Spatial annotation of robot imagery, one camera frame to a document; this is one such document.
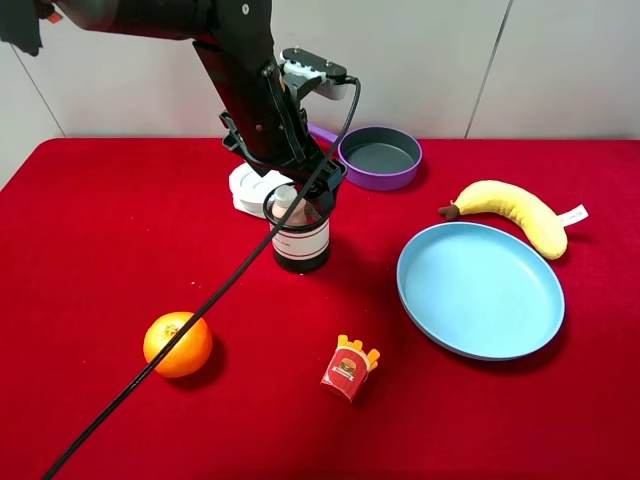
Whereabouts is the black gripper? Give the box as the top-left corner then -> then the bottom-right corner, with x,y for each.
193,40 -> 348,216

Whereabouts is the pink bottle with white cap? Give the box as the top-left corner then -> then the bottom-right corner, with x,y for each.
271,185 -> 308,227

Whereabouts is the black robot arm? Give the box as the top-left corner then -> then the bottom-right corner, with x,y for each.
1,0 -> 353,214

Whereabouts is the white round foam holder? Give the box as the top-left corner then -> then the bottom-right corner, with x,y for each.
229,163 -> 291,218

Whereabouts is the black mesh pen cup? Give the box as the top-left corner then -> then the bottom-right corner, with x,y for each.
263,182 -> 330,274

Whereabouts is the purple toy frying pan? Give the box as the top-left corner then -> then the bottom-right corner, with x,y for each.
336,126 -> 423,191

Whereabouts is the red tablecloth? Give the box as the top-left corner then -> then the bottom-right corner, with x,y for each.
1,139 -> 639,479

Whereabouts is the orange mandarin fruit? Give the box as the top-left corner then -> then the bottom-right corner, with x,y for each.
143,312 -> 213,378

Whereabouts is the red toy fries box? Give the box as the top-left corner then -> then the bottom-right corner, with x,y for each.
320,334 -> 381,404

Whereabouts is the light blue plate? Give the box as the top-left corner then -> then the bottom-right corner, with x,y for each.
396,222 -> 565,361

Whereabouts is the yellow plush banana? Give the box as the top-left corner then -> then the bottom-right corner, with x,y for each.
438,180 -> 589,260

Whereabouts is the black cable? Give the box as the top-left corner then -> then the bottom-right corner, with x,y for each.
40,75 -> 362,480

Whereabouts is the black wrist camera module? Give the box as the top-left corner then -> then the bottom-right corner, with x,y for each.
280,47 -> 348,100

